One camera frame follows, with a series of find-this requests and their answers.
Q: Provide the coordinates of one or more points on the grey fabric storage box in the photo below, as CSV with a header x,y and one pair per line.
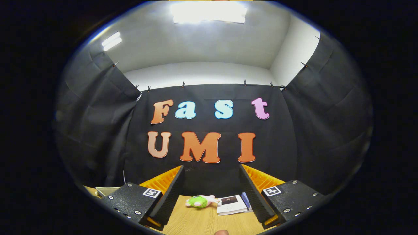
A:
x,y
106,191

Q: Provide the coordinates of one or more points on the white book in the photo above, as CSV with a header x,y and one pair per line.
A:
x,y
232,205

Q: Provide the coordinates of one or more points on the large ceiling light panel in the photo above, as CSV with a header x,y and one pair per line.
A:
x,y
209,11

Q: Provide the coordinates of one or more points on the row of small black clips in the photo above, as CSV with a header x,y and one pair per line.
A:
x,y
245,82

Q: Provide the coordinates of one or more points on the small ceiling light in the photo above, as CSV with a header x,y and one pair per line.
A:
x,y
111,41

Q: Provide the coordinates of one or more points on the black backdrop cloth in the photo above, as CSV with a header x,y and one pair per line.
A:
x,y
277,147

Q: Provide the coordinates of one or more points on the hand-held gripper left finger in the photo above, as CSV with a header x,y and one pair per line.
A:
x,y
168,199

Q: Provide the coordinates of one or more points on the green and pink plush toy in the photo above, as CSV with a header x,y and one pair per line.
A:
x,y
197,201

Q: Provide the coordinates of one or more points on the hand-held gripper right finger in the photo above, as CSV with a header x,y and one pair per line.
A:
x,y
254,195

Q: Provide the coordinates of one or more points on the blue book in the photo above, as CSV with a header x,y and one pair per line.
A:
x,y
246,200

